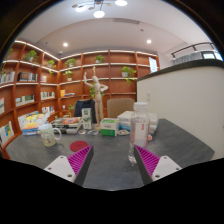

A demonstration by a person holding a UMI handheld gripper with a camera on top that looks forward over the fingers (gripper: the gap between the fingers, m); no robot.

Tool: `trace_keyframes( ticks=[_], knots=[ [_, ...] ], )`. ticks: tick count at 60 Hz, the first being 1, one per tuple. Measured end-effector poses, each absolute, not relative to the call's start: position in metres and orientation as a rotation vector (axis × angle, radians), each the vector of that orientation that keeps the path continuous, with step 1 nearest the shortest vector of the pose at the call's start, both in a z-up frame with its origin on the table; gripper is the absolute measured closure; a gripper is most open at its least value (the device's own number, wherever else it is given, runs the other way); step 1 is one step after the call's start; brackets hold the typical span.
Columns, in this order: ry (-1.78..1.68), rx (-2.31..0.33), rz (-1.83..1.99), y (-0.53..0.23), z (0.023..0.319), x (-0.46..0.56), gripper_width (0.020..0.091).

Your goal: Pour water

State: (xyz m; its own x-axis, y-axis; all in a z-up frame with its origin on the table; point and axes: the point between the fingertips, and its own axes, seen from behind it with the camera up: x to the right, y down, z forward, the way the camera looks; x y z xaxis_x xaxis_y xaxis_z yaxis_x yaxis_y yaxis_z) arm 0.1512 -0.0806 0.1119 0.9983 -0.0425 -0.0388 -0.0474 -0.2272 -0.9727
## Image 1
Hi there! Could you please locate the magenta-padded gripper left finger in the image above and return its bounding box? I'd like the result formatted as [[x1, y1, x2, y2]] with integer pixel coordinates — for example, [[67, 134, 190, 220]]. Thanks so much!
[[43, 144, 95, 187]]

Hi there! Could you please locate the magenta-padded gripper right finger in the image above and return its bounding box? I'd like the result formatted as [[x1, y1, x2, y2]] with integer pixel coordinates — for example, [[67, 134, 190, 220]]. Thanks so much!
[[133, 144, 184, 186]]

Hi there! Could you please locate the clear plastic water bottle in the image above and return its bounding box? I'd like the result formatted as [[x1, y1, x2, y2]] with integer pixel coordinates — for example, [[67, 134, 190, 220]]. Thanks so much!
[[127, 101, 151, 167]]

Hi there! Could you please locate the flat round red coaster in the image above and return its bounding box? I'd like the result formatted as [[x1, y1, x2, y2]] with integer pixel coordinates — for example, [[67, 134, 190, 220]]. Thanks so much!
[[69, 140, 90, 153]]

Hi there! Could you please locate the yellow striped cartoon mug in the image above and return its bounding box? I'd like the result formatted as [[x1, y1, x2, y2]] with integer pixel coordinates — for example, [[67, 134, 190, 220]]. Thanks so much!
[[38, 123, 63, 148]]

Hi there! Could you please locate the dark book stack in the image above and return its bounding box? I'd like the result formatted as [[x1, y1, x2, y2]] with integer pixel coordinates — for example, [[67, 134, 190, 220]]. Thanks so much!
[[50, 116, 83, 135]]

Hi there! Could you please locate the colourful book stack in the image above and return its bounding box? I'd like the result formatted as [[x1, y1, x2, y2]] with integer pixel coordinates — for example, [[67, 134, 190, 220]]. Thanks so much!
[[20, 111, 51, 137]]

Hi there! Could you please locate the tall white green carton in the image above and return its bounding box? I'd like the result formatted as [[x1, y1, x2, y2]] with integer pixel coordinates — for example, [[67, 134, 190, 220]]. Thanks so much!
[[81, 107, 93, 130]]

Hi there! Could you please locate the small green white box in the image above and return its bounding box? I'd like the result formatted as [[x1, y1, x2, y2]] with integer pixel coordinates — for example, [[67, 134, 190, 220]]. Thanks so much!
[[100, 117, 120, 137]]

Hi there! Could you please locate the tan chair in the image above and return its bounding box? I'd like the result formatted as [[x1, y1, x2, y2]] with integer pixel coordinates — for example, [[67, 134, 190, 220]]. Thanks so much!
[[106, 97, 136, 119]]

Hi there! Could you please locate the wooden artist mannequin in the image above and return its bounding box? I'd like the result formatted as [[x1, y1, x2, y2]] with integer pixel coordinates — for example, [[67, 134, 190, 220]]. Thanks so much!
[[83, 71, 110, 132]]

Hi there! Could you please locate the wooden shelf unit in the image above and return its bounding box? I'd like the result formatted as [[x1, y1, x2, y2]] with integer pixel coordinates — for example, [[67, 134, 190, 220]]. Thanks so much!
[[0, 39, 161, 158]]

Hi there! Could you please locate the multi-bulb ceiling lamp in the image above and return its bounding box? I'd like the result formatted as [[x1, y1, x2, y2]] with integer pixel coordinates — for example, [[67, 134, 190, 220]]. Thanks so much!
[[71, 0, 129, 19]]

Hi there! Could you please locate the black ceiling track rail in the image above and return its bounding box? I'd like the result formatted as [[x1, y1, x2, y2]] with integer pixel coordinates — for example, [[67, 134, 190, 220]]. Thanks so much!
[[171, 41, 218, 60]]

